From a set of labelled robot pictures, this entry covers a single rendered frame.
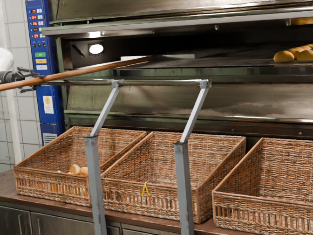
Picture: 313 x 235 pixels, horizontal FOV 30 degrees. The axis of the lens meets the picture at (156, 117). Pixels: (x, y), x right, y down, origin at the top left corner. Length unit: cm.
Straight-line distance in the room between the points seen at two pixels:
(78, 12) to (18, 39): 55
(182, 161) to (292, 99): 66
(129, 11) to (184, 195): 114
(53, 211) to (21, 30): 124
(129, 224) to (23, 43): 152
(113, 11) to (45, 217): 112
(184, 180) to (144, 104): 88
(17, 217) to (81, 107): 72
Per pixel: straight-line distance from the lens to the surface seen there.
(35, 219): 309
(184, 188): 234
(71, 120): 351
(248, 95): 280
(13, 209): 320
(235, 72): 280
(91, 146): 259
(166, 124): 307
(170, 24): 279
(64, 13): 341
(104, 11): 321
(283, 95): 272
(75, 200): 290
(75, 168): 334
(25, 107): 377
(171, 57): 355
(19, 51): 374
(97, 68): 314
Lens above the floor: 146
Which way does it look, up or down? 10 degrees down
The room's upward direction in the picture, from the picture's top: 5 degrees counter-clockwise
